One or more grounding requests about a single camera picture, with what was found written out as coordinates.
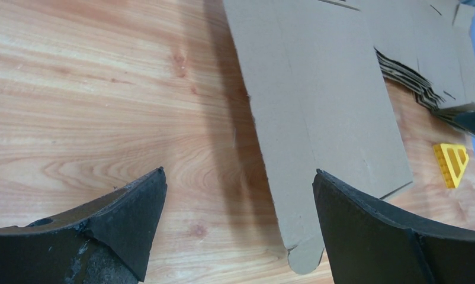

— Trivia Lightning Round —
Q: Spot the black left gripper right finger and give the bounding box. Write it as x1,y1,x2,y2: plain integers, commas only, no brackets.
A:
313,170,475,283

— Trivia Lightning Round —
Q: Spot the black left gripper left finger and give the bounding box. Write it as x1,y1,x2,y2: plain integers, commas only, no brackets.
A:
0,167,168,283

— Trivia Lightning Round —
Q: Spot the brown cardboard box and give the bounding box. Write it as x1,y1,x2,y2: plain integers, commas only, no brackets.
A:
223,1,413,275

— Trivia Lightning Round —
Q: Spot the yellow plastic tool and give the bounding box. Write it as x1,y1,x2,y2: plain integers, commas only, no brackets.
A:
432,143,469,189

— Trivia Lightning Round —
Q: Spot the stack of flat cardboard boxes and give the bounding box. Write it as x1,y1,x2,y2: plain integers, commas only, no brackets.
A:
320,0,475,114

